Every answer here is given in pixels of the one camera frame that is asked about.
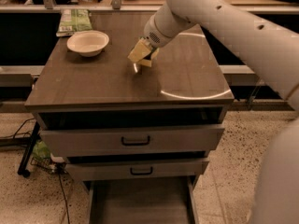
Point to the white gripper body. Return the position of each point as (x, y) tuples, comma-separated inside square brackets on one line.
[(153, 34)]

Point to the green and yellow sponge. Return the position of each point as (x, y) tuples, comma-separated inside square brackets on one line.
[(145, 62)]

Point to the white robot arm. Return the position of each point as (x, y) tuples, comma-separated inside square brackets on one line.
[(272, 52)]

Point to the grey drawer cabinet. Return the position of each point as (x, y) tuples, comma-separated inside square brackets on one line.
[(183, 87)]

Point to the grey top drawer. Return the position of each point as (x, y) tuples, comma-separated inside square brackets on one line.
[(129, 141)]

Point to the grey middle drawer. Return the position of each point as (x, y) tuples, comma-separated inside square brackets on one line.
[(136, 169)]

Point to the grey open bottom drawer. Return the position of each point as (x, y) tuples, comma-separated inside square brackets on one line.
[(163, 200)]

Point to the white bowl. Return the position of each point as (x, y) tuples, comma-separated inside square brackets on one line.
[(88, 43)]

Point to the green snack bag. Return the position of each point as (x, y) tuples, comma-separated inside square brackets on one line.
[(74, 20)]

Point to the green bag on floor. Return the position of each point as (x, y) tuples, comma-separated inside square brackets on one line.
[(41, 151)]

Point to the black stand leg left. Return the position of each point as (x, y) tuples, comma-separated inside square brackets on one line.
[(28, 151)]

